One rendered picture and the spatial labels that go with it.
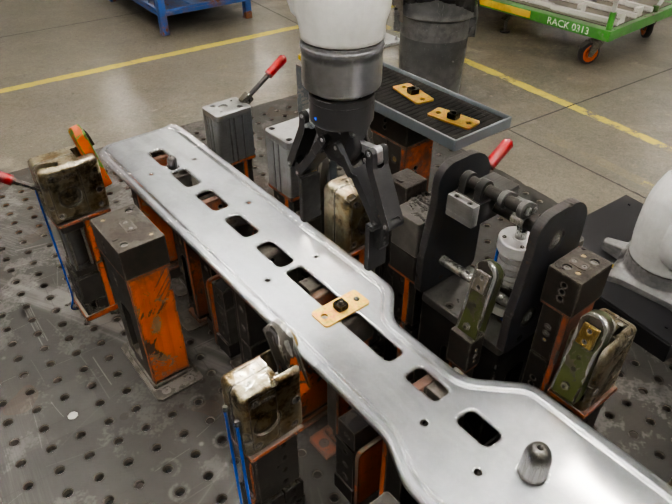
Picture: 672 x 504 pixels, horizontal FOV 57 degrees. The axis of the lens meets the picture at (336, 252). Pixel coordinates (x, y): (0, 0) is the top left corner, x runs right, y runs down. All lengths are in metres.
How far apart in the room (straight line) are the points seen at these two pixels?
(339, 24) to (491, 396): 0.48
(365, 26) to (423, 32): 3.12
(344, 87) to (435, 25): 3.08
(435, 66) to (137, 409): 3.00
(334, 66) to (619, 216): 1.11
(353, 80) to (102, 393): 0.82
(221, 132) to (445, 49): 2.60
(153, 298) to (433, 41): 2.93
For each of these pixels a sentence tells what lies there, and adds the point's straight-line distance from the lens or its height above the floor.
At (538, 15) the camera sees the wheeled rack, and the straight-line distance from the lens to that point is 4.94.
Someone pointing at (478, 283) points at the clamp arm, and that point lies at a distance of 0.85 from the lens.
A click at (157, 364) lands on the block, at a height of 0.76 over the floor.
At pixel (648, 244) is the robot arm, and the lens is 1.38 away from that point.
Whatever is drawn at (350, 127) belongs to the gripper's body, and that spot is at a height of 1.31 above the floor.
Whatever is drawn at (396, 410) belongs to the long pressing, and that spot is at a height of 1.00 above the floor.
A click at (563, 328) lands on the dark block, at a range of 0.88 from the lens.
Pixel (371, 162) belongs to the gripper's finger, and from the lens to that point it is 0.69.
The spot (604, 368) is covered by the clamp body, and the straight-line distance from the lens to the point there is 0.84.
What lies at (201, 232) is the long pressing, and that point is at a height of 1.00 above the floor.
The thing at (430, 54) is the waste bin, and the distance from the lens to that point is 3.80.
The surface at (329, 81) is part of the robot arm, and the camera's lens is 0.67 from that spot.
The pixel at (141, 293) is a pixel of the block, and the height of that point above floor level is 0.93.
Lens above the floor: 1.62
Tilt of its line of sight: 38 degrees down
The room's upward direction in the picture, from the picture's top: straight up
